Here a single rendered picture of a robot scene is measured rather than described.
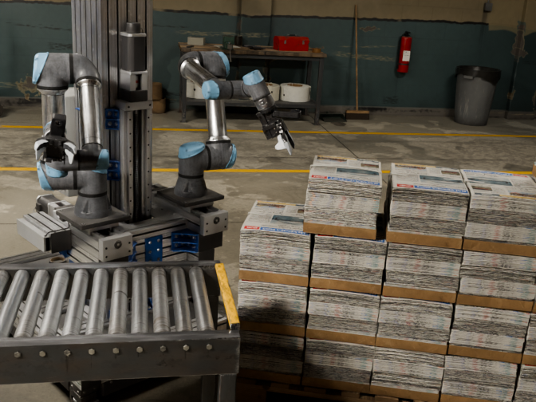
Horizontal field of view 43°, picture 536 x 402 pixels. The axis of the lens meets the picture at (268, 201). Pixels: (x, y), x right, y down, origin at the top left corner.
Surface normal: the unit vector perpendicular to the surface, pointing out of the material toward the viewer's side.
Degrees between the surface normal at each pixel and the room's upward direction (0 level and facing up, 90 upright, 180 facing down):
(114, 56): 90
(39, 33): 90
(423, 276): 90
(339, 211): 90
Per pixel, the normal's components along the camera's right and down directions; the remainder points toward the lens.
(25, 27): 0.18, 0.33
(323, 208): -0.15, 0.31
